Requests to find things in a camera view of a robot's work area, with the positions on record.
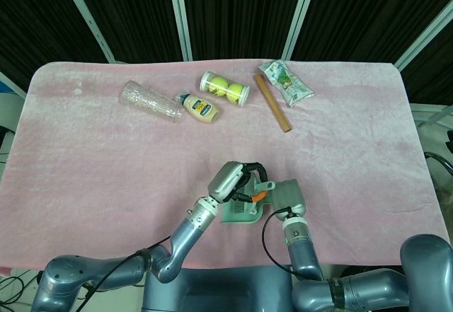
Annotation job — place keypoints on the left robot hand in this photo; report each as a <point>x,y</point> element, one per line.
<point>224,181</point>

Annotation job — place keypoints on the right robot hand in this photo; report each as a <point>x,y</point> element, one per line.
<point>288,195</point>

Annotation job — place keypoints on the green dustpan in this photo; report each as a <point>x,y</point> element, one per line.
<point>240,220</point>

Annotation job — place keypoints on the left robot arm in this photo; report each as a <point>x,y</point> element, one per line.
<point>191,227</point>

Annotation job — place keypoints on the mayonnaise squeeze bottle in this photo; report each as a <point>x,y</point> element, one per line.
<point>201,108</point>

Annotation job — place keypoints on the clear tennis ball can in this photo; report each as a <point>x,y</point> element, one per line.
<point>244,96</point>

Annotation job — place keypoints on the yellow tennis ball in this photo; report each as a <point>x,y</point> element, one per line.
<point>218,85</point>
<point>235,92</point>

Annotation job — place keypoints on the wooden rolling stick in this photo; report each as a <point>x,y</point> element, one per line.
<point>272,103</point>

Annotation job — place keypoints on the blue grey robot torso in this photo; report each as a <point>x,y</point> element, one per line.
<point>219,290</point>

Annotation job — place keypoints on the crumpled snack bag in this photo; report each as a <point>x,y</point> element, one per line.
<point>286,83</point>

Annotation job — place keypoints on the pink fleece blanket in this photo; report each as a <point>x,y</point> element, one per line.
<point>106,184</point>

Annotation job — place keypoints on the black curtain panel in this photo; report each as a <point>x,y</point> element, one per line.
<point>435,78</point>
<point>32,18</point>
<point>134,15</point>
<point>240,15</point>
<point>371,11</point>

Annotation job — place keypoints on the white partition post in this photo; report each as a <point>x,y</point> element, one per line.
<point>424,37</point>
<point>180,18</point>
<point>301,18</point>
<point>88,18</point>

